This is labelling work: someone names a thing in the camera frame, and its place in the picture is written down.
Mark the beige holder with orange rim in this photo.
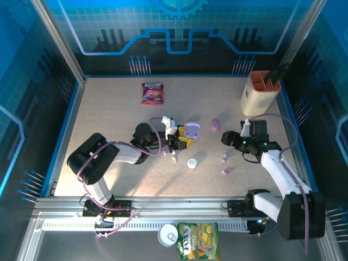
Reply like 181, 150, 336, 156
240, 70, 283, 117

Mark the red candy bag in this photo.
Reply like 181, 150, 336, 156
141, 82, 165, 105

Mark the black connector box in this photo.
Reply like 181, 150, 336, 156
247, 217, 269, 237

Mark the white tin can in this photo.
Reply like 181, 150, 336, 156
157, 223, 179, 247

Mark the green yellow candy bag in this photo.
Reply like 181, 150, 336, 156
176, 222, 221, 261

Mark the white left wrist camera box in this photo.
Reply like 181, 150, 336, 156
161, 116, 178, 136

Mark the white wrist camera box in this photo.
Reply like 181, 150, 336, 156
161, 116, 178, 136
240, 119, 252, 136

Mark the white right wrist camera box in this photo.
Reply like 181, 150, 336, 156
240, 119, 252, 136

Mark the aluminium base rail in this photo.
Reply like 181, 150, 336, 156
32, 196, 327, 218

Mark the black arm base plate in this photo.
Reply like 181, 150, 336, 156
227, 200, 277, 218
82, 200, 134, 218

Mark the black utensil handle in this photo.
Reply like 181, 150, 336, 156
264, 62, 290, 83

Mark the white slotted cable duct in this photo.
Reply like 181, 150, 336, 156
42, 220, 250, 231

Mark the aluminium frame post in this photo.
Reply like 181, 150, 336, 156
30, 0, 88, 84
279, 0, 328, 69

